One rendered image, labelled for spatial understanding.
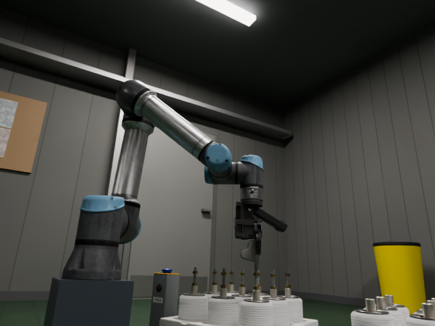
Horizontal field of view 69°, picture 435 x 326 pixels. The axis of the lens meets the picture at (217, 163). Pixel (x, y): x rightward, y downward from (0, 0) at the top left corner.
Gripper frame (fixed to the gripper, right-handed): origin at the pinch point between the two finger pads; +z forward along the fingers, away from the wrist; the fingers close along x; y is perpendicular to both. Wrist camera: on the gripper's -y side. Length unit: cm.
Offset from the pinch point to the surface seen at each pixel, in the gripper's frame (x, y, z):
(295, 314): -15.6, -13.6, 14.2
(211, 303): -3.1, 14.0, 11.0
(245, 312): 3.4, 3.9, 12.1
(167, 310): -22.3, 30.6, 15.9
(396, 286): -194, -133, 10
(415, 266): -190, -149, -8
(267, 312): 3.8, -2.1, 12.0
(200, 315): -8.8, 17.7, 15.1
